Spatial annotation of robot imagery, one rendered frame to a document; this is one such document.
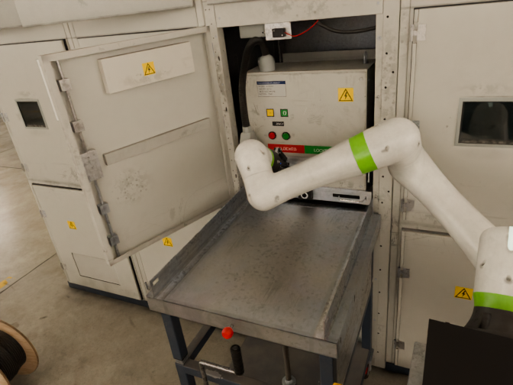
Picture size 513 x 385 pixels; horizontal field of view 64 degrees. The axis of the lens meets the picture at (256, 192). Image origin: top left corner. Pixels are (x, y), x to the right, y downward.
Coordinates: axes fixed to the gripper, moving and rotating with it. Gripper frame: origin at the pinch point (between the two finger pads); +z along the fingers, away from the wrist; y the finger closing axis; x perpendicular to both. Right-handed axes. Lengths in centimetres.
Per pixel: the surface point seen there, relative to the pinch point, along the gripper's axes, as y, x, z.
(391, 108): -22.0, 38.8, -9.5
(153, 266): 57, -86, 34
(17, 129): -11, -158, -5
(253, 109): -22.5, -15.8, -4.7
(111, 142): 0, -48, -47
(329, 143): -11.1, 15.6, 1.9
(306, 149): -8.5, 6.1, 3.3
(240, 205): 16.9, -22.1, 6.3
